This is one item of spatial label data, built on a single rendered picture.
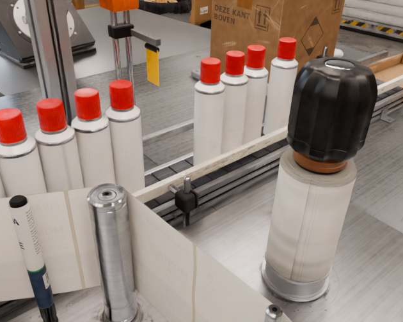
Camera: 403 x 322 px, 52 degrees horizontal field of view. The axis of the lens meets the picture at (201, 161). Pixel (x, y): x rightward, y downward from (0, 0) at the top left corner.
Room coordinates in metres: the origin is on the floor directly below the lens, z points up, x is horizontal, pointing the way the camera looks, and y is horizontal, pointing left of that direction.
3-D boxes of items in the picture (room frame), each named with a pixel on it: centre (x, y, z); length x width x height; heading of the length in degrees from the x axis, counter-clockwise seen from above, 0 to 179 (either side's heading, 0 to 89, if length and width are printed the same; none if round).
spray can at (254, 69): (0.73, -0.09, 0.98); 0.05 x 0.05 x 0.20
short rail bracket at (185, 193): (0.52, 0.02, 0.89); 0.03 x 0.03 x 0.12; 41
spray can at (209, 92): (0.65, -0.01, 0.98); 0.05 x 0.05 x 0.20
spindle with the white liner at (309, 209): (0.39, -0.13, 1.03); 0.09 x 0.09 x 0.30
